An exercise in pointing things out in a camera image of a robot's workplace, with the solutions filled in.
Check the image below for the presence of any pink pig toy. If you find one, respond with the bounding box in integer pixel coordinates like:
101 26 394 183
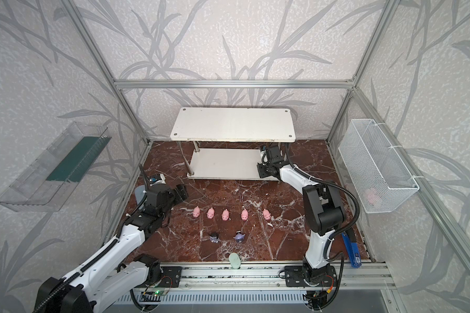
221 209 230 221
192 207 201 218
241 209 249 221
207 207 215 219
262 209 272 220

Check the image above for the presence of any black purple figurine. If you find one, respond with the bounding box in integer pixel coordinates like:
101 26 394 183
210 232 219 243

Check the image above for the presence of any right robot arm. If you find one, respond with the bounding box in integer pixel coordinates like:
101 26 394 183
257 146 359 284

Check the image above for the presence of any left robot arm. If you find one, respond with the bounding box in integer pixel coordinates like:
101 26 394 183
34 181 188 312

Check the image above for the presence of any white two-tier shelf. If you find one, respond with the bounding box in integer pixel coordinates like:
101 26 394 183
171 108 296 181

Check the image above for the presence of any pale green oval object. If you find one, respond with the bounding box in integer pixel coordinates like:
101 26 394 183
228 252 242 269

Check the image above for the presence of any green circuit board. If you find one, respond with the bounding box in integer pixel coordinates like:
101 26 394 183
141 288 170 302

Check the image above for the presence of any pink toy in basket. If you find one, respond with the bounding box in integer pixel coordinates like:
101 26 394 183
366 188 383 208

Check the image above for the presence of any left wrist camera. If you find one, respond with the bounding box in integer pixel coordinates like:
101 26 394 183
148 173 165 186

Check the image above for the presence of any clear plastic wall bin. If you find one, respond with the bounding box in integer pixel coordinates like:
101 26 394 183
0 122 112 213

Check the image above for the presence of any blue tool on rail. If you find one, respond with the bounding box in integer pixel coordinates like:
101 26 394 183
342 229 362 268

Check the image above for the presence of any aluminium frame crossbar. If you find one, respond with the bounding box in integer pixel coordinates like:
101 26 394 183
114 80 353 89

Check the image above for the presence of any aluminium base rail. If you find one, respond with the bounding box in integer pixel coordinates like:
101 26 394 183
161 261 396 292

